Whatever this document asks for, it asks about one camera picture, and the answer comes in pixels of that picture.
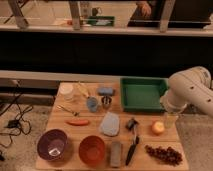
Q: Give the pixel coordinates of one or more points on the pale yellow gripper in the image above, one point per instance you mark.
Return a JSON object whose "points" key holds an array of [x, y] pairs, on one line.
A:
{"points": [[169, 120]]}

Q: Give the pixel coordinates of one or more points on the light blue towel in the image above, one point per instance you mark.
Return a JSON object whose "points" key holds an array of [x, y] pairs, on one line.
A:
{"points": [[110, 124]]}

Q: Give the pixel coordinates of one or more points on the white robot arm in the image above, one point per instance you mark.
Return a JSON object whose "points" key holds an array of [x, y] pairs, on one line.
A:
{"points": [[187, 87]]}

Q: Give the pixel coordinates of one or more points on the red bowl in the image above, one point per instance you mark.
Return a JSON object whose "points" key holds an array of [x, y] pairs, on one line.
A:
{"points": [[92, 150]]}

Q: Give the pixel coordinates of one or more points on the purple bowl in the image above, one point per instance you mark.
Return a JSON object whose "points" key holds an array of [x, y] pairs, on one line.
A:
{"points": [[52, 144]]}

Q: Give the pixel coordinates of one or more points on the yellow apple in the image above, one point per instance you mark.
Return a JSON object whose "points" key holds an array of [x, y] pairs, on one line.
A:
{"points": [[158, 127]]}

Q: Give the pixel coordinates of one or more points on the dark red grapes bunch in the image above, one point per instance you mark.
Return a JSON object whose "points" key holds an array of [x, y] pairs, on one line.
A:
{"points": [[168, 156]]}

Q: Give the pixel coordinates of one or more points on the green plastic tray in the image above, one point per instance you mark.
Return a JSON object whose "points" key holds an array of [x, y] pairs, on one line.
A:
{"points": [[142, 94]]}

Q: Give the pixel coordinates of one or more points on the black binder clip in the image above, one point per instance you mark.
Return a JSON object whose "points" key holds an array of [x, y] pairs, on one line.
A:
{"points": [[131, 123]]}

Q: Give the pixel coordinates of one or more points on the grey sharpening block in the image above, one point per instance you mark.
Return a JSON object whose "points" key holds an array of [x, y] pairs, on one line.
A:
{"points": [[116, 154]]}

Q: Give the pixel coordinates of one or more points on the small metal cup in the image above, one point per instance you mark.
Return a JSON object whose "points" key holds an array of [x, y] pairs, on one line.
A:
{"points": [[106, 101]]}

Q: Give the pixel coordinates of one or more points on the blue sponge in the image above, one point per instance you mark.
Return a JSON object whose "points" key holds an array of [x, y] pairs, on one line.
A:
{"points": [[105, 91]]}

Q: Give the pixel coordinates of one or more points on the blue cup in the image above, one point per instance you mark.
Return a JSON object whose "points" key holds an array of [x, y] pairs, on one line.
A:
{"points": [[92, 104]]}

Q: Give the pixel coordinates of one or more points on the wooden cutting board table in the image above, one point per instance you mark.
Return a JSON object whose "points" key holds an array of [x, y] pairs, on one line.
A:
{"points": [[140, 161]]}

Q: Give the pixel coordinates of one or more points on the orange carrot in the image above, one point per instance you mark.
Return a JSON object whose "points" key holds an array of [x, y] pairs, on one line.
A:
{"points": [[77, 122]]}

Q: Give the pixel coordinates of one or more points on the clear plastic jar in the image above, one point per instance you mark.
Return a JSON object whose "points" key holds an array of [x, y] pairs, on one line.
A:
{"points": [[67, 91]]}

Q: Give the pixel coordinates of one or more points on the person behind window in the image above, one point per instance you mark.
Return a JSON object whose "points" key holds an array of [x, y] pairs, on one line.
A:
{"points": [[144, 14]]}

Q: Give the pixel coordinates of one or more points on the black handled knife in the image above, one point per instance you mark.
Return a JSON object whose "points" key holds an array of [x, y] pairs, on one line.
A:
{"points": [[132, 148]]}

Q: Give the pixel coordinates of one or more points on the wooden handled brush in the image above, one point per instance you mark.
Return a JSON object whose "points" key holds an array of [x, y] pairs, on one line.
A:
{"points": [[83, 90]]}

